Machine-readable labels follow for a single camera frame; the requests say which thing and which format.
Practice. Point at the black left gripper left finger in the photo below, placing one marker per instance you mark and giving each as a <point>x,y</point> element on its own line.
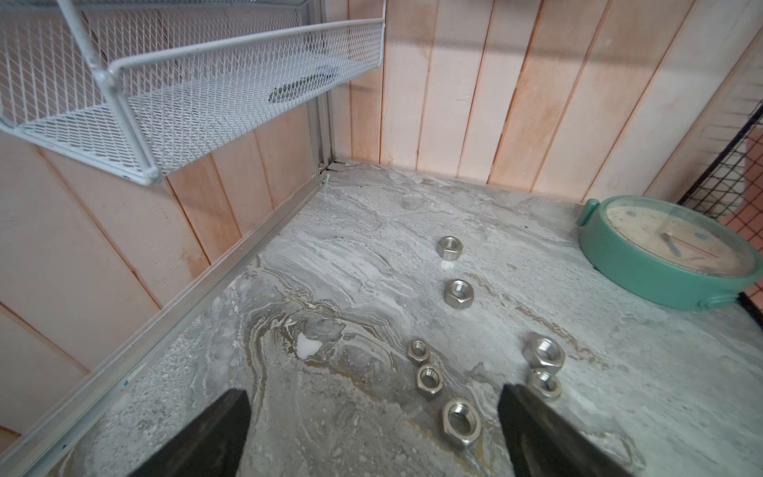
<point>211,445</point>

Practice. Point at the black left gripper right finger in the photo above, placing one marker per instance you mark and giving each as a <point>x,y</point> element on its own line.
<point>542,443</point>

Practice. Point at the small steel hex nut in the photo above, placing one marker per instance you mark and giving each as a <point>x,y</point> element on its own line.
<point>418,352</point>

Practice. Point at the black wire desk organizer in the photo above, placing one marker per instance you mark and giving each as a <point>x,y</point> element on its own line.
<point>730,191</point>

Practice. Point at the large steel nut right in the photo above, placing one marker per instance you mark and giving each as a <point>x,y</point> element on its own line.
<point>544,353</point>

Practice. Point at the green round clock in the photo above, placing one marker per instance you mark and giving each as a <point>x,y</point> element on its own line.
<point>666,253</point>

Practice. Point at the large steel hex nut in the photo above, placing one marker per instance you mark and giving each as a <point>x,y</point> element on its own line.
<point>461,422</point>

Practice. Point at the steel hex nut far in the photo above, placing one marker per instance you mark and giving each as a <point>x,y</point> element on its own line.
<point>449,248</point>

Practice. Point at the white wire mesh shelf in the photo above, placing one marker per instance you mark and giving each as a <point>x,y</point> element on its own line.
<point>140,89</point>

